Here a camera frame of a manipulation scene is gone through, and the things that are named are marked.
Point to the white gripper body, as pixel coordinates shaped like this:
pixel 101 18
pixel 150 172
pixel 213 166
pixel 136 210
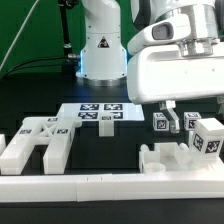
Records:
pixel 160 73

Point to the white chair seat part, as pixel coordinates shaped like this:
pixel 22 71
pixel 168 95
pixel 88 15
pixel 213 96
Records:
pixel 168 156

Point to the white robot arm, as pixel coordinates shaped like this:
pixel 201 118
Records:
pixel 104 61

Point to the white tagged cube left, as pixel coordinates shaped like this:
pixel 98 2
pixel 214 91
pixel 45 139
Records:
pixel 160 122

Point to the white tagged cube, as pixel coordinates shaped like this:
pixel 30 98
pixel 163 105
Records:
pixel 160 122
pixel 189 120

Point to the white tagged cube right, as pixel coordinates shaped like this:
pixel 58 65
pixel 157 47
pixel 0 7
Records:
pixel 189 120

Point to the white L-shaped fence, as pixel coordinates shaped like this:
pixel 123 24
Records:
pixel 207 181

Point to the black vertical pole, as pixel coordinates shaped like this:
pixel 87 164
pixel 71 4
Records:
pixel 68 67

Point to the white block at left edge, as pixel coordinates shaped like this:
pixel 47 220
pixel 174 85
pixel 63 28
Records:
pixel 2 143

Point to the white marker base plate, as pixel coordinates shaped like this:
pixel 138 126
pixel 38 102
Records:
pixel 92 111

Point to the white chair back frame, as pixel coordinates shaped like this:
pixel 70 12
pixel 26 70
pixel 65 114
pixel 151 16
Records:
pixel 55 133

